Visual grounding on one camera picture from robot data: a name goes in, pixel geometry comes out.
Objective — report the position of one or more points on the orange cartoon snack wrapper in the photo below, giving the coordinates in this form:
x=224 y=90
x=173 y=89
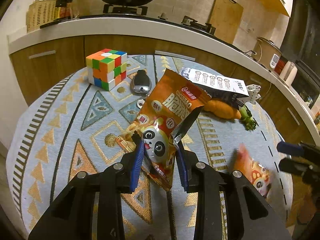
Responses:
x=258 y=175

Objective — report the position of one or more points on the woven beige basket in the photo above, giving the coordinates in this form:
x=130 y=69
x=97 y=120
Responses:
x=40 y=12

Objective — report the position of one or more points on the black silver car key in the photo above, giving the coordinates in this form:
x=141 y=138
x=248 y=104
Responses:
x=141 y=83

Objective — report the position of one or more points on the red container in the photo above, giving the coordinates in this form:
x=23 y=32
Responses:
x=280 y=65

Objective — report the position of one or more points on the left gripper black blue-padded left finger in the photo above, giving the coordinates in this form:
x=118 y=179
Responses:
x=70 y=216

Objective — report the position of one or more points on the white electric kettle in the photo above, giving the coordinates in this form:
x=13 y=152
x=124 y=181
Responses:
x=288 y=73

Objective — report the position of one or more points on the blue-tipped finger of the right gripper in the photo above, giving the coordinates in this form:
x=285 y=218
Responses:
x=300 y=150

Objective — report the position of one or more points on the orange bread roll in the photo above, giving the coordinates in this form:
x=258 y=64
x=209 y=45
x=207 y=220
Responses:
x=222 y=109

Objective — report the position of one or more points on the patterned light blue tablecloth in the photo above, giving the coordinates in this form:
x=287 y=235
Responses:
x=73 y=127

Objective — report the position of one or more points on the white kitchen countertop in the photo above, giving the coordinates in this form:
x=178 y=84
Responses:
x=160 y=31

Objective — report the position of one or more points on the brown wooden cabinet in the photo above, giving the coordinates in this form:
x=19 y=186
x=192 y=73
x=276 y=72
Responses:
x=38 y=67

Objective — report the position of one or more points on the multicoloured puzzle cube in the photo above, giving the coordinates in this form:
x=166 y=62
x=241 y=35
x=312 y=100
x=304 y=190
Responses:
x=106 y=68

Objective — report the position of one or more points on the white printed paper carton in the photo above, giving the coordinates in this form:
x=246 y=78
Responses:
x=231 y=91

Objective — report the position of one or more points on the white polka dot paper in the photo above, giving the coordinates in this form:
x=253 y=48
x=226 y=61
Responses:
x=254 y=93

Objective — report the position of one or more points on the orange panda snack bag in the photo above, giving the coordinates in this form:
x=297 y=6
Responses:
x=165 y=117

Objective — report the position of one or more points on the dark sauce bottle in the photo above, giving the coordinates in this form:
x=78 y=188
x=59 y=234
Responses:
x=62 y=9

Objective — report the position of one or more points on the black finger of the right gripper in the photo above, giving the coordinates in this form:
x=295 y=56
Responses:
x=308 y=172

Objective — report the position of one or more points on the black gas stove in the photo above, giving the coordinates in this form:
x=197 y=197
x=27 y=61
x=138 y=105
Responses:
x=140 y=13

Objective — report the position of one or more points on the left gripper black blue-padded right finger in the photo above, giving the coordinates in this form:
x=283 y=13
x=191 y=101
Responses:
x=248 y=214

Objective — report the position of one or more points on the green leafy vegetable scrap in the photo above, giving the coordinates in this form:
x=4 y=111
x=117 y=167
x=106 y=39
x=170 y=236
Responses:
x=247 y=119

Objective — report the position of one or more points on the beige rice cooker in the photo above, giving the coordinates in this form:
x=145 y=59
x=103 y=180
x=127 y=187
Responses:
x=266 y=53

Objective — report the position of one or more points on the wooden cutting board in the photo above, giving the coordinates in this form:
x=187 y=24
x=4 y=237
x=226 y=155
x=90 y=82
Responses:
x=225 y=17

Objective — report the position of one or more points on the dark kitchen window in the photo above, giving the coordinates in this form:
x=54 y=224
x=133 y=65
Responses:
x=301 y=46

